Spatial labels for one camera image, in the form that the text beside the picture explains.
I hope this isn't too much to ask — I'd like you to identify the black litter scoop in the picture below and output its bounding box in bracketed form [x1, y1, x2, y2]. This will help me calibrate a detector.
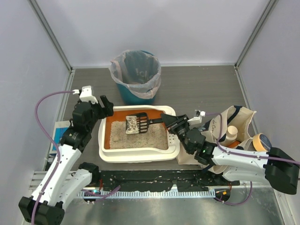
[131, 112, 163, 134]

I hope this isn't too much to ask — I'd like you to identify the litter clump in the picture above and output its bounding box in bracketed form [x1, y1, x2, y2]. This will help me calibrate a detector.
[126, 115, 139, 135]

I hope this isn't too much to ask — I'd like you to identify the white orange litter box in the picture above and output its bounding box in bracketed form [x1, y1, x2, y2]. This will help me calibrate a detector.
[98, 105, 180, 163]

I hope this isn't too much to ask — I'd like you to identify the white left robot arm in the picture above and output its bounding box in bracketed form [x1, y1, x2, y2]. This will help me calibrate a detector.
[18, 95, 113, 225]

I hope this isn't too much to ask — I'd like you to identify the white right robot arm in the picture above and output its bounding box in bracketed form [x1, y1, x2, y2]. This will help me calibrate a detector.
[161, 113, 300, 195]

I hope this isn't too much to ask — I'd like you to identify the cat litter sand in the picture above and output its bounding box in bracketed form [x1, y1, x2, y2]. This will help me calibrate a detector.
[109, 121, 168, 150]

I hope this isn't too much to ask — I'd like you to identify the blue white box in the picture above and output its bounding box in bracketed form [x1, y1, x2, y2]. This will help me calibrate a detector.
[49, 120, 70, 157]

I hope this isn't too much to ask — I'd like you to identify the beige canvas tote bag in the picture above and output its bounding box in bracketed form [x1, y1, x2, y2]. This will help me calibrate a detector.
[175, 105, 256, 175]

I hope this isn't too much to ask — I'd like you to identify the clear plastic bin liner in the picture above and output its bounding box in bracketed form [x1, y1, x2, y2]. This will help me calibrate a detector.
[109, 49, 162, 99]

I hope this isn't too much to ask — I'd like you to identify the masking tape roll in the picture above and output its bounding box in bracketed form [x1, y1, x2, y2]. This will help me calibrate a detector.
[252, 133, 272, 151]

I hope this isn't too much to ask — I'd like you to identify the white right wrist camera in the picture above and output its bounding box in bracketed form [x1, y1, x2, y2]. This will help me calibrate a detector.
[188, 110, 206, 126]

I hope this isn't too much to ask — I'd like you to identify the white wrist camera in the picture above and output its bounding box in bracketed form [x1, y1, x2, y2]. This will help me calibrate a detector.
[188, 110, 206, 126]
[72, 85, 98, 104]

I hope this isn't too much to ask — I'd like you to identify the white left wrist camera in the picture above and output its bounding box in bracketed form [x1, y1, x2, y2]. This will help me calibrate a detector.
[72, 85, 98, 104]

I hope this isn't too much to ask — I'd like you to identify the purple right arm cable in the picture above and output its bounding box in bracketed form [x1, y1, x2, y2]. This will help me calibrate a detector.
[203, 112, 300, 207]

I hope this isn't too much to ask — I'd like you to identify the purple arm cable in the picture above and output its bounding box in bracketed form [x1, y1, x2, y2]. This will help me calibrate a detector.
[203, 112, 300, 207]
[31, 90, 122, 223]

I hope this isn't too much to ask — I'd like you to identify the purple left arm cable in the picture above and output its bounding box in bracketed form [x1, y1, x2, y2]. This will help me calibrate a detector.
[31, 90, 122, 223]

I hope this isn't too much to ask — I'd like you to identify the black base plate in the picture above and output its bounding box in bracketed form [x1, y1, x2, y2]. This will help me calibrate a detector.
[88, 169, 240, 192]

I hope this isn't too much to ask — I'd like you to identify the white slotted cable duct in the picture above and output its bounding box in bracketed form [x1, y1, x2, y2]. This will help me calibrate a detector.
[77, 189, 216, 199]

